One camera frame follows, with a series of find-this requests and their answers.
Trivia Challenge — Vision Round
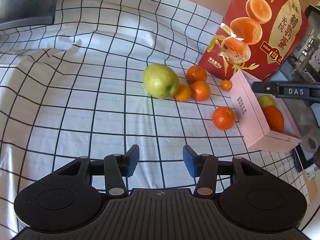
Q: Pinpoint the yellowish orange mandarin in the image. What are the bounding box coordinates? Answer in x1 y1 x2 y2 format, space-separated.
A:
174 83 191 102

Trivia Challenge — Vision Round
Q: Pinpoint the large green pear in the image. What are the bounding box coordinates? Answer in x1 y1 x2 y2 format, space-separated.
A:
143 63 180 99

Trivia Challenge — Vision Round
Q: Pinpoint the green pear in box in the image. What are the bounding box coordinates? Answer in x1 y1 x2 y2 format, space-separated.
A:
258 95 277 108

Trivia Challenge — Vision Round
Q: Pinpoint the large orange in box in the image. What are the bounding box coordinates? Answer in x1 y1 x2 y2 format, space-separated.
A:
262 105 284 133

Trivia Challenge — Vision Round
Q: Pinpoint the open computer case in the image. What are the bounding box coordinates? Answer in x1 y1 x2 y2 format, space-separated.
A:
289 4 319 82

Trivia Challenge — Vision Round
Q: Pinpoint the pink cardboard box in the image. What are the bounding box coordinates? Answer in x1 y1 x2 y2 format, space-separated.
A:
229 70 302 153

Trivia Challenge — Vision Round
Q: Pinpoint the tiny orange kumquat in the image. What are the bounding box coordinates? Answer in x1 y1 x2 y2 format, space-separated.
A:
220 80 232 91

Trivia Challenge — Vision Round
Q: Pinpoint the red egg snack bag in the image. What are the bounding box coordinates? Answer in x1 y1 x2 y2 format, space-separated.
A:
199 0 308 80

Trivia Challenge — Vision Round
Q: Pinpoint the white black-grid tablecloth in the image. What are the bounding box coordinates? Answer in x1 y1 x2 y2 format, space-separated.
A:
1 0 307 239

